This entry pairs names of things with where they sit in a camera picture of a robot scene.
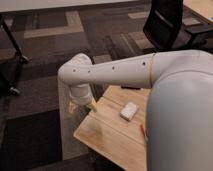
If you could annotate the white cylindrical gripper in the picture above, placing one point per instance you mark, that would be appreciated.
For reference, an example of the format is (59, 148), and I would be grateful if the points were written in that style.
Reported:
(81, 95)

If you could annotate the white sponge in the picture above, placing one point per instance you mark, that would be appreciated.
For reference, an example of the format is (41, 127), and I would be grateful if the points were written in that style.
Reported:
(129, 111)

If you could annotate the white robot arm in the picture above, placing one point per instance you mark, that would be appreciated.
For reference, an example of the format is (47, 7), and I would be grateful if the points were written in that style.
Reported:
(179, 114)

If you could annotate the small black block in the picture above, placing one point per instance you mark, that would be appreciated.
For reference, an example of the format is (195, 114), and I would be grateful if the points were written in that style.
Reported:
(132, 88)

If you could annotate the orange carrot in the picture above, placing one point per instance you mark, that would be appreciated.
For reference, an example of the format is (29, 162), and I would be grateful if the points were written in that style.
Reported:
(143, 131)

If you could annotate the black chair base left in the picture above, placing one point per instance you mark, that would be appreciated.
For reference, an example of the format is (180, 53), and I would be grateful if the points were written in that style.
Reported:
(9, 67)

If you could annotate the black office chair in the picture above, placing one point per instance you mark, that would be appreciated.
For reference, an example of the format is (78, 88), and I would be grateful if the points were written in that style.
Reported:
(165, 31)

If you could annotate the wooden desk top corner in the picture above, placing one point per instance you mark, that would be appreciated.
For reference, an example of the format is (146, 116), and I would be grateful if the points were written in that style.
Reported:
(203, 8)

